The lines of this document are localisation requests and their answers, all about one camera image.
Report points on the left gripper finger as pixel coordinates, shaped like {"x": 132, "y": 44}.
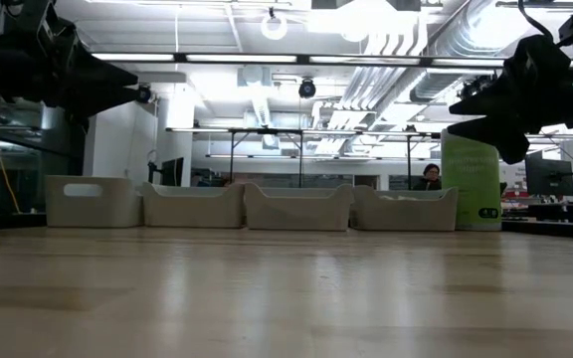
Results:
{"x": 102, "y": 72}
{"x": 97, "y": 99}

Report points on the black bar with light strips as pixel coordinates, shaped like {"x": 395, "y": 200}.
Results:
{"x": 306, "y": 59}

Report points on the dark office desk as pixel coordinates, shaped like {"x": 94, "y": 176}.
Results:
{"x": 550, "y": 211}

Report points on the green disinfectant wipes canister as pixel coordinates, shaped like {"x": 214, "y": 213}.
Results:
{"x": 470, "y": 189}

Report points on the black computer monitor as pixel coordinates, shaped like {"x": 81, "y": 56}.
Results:
{"x": 174, "y": 171}
{"x": 548, "y": 176}

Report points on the black workstation frame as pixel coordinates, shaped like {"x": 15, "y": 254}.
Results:
{"x": 266, "y": 131}

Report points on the black ceiling camera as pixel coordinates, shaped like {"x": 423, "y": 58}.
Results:
{"x": 144, "y": 94}
{"x": 475, "y": 87}
{"x": 307, "y": 88}

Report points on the silver ventilation duct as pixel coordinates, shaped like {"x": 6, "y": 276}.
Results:
{"x": 465, "y": 35}

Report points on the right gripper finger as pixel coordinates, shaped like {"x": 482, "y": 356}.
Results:
{"x": 485, "y": 102}
{"x": 495, "y": 131}

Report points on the person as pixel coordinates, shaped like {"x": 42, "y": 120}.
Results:
{"x": 431, "y": 179}

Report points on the light grey plastic bin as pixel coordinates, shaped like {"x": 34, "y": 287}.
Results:
{"x": 107, "y": 204}
{"x": 194, "y": 206}
{"x": 403, "y": 214}
{"x": 299, "y": 209}

